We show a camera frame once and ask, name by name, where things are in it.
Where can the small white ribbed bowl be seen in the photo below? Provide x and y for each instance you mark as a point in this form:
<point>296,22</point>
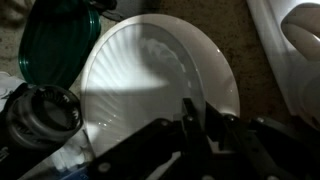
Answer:
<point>133,100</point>

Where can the green plastic lid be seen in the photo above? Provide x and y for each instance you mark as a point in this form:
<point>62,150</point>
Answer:
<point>56,43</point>

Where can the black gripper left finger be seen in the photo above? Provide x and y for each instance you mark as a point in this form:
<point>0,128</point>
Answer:
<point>196,150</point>

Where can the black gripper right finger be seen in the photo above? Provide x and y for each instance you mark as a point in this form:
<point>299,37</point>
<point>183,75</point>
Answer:
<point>246,153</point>

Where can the bigger white bowl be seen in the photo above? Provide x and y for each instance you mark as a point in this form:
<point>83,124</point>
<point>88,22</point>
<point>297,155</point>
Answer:
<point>216,66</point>

